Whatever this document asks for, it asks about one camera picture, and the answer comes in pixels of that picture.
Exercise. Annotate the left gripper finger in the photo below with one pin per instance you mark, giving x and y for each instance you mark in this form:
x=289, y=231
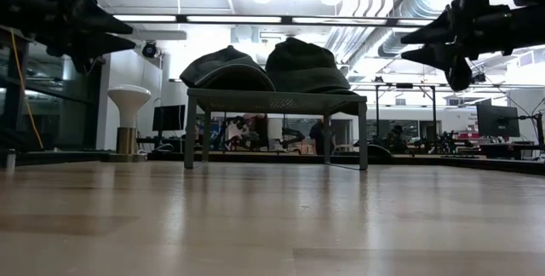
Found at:
x=102, y=48
x=108, y=22

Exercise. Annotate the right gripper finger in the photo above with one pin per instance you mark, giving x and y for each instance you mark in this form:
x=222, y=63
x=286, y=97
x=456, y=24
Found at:
x=430, y=31
x=447, y=65

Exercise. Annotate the light grey baseball cap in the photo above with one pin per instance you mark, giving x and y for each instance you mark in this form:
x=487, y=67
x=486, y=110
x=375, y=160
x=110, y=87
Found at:
x=225, y=69

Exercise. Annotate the black baseball cap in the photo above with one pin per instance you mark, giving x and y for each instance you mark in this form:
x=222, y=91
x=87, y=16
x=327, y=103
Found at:
x=304, y=67

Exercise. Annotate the black monitor on arm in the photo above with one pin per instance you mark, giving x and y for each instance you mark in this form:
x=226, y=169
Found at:
x=497, y=120

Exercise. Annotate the black spotlight cluster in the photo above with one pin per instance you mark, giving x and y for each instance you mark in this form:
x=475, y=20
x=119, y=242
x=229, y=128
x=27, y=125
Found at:
x=479, y=78

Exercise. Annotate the black ceiling spotlight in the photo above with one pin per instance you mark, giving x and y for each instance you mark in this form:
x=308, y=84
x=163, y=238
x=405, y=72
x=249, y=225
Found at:
x=149, y=49

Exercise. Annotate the black metal gantry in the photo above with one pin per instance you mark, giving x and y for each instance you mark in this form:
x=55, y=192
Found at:
x=404, y=85

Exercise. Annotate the white mushroom-shaped stand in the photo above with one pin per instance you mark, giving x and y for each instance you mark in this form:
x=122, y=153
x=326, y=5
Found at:
x=128, y=101

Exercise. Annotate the background robot arms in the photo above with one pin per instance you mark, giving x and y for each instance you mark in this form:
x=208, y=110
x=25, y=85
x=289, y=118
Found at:
x=443, y=142

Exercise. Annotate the black computer monitor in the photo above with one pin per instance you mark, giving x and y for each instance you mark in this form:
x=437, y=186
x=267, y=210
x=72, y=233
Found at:
x=168, y=118

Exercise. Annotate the dark background table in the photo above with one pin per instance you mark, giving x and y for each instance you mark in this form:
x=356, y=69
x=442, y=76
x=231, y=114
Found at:
x=511, y=150

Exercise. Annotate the black arched object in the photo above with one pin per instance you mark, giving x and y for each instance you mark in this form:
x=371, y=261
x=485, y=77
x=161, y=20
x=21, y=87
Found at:
x=379, y=150

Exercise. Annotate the small silver cylinder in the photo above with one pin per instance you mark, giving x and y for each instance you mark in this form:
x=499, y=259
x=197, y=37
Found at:
x=10, y=161

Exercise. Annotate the person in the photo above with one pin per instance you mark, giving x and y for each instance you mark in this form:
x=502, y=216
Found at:
x=257, y=129
x=319, y=135

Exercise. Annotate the long linear ceiling light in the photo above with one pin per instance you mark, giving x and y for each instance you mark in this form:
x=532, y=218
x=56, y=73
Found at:
x=255, y=19

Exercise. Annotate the grey perforated metal rack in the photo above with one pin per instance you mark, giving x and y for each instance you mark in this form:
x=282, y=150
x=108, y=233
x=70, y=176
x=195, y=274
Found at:
x=277, y=103

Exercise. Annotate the white rectangular object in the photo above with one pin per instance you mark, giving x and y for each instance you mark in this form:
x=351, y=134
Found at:
x=275, y=129

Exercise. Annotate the black aluminium table frame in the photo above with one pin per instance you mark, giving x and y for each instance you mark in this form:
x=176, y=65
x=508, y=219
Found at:
x=426, y=162

